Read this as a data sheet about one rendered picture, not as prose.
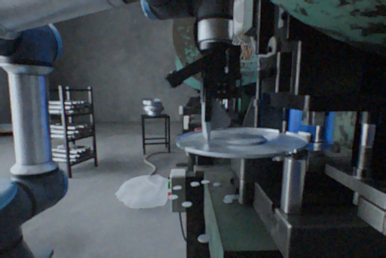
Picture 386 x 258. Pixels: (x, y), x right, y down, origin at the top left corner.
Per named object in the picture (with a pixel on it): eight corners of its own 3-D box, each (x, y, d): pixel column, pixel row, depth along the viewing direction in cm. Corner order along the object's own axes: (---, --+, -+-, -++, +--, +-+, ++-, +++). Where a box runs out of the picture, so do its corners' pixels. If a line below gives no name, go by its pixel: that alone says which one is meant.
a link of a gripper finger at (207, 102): (212, 123, 49) (212, 79, 48) (204, 123, 49) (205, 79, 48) (209, 120, 54) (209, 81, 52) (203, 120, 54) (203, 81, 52)
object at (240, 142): (157, 138, 61) (157, 135, 61) (246, 127, 74) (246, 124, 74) (224, 169, 36) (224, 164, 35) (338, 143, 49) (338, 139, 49)
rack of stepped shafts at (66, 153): (73, 179, 244) (64, 86, 227) (41, 174, 259) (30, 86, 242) (100, 167, 285) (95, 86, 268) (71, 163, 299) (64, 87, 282)
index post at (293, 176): (286, 214, 37) (290, 155, 36) (278, 205, 40) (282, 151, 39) (303, 213, 38) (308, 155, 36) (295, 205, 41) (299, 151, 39)
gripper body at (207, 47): (241, 101, 49) (243, 41, 47) (200, 101, 49) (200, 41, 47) (234, 100, 57) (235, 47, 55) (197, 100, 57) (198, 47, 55)
